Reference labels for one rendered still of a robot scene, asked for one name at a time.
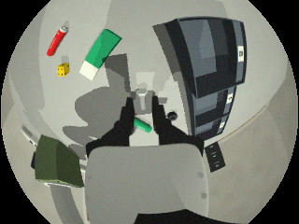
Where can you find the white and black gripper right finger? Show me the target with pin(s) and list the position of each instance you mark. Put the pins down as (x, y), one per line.
(168, 133)

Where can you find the yellow die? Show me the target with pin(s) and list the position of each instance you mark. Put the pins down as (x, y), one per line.
(63, 69)

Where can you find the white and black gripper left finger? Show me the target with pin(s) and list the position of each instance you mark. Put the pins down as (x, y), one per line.
(122, 128)

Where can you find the green and white eraser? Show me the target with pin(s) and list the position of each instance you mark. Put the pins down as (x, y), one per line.
(99, 52)

